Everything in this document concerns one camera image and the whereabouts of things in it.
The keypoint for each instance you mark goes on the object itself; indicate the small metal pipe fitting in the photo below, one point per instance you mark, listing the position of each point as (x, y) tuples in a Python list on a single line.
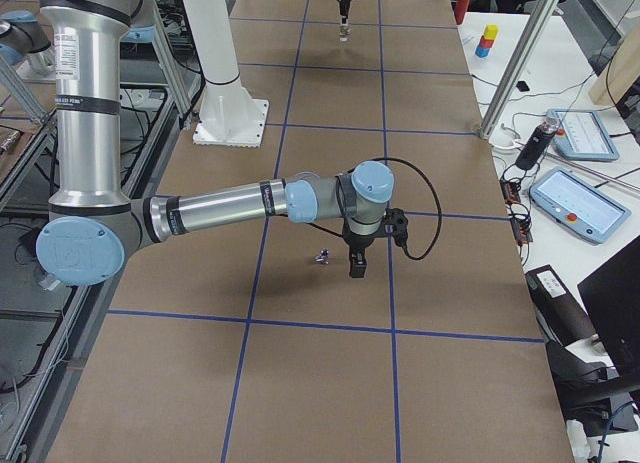
[(322, 257)]

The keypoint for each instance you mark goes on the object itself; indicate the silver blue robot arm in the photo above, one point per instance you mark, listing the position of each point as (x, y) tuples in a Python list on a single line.
[(93, 227)]

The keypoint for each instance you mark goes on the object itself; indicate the black computer monitor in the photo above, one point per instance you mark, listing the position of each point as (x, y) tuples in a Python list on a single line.
[(611, 297)]

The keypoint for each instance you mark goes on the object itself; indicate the aluminium frame post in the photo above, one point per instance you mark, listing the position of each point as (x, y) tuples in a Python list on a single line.
[(531, 34)]

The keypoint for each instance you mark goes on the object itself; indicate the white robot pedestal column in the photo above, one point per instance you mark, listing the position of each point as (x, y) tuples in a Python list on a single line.
[(228, 115)]

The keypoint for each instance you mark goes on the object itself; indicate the white PPR valve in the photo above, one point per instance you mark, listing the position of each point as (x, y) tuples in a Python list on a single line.
[(344, 30)]

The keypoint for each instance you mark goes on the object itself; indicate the blue teach pendant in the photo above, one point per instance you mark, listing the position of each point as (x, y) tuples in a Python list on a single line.
[(582, 136), (578, 206)]

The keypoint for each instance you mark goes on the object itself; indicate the orange circuit board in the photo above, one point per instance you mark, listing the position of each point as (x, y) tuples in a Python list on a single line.
[(518, 213)]

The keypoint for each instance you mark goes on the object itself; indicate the stacked colour toy blocks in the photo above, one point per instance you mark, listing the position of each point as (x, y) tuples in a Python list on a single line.
[(487, 41)]

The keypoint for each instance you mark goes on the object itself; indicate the black box with label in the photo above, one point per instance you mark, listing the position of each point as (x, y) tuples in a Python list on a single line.
[(561, 314)]

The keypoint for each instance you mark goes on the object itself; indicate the black water bottle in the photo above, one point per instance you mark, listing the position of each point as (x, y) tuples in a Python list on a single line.
[(536, 145)]

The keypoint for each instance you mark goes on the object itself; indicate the far blue teach pendant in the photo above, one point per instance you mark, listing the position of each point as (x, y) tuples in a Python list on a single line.
[(582, 136)]

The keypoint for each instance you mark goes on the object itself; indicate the small black square device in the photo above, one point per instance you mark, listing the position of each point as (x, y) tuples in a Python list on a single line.
[(522, 86)]

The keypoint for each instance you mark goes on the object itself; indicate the near blue teach pendant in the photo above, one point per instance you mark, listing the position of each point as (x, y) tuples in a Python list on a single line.
[(578, 206)]

